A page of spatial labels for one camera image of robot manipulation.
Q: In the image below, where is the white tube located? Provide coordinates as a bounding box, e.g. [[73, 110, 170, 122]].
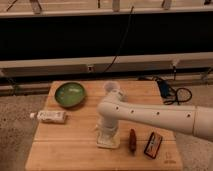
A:
[[30, 110, 66, 124]]

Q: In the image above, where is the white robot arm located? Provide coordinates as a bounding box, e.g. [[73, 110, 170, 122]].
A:
[[97, 89, 213, 142]]

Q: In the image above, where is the white ceramic cup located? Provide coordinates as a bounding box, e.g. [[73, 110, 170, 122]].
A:
[[104, 81, 120, 93]]

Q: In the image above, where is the red pocket knife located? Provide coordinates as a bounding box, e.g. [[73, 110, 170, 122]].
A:
[[129, 129, 137, 154]]

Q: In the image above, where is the green bowl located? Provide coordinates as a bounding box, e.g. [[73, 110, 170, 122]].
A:
[[54, 82, 86, 108]]

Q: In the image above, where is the black cable on floor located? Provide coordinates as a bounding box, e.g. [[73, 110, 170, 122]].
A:
[[153, 75, 194, 107]]

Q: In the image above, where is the wooden board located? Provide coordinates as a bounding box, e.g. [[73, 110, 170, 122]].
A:
[[25, 81, 182, 171]]

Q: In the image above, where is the black hanging cable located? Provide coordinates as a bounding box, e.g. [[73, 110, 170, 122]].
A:
[[104, 5, 135, 73]]

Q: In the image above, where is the blue power adapter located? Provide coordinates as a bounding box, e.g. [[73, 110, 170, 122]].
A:
[[158, 81, 170, 98]]

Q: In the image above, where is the white sponge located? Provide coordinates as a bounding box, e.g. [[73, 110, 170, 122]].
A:
[[97, 135, 120, 149]]

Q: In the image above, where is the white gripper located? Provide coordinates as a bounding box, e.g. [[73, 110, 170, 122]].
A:
[[97, 117, 119, 140]]

